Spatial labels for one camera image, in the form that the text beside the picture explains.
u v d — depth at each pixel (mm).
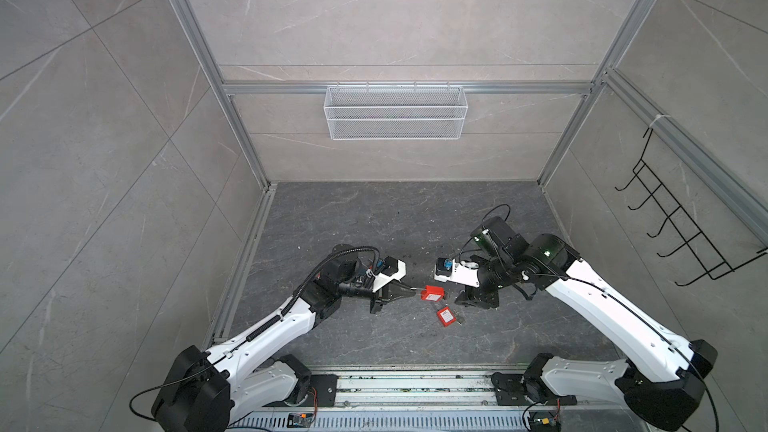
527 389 653
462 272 582
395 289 637
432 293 675
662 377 385
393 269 597
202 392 389
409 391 747
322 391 730
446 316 839
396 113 1009
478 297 574
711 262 604
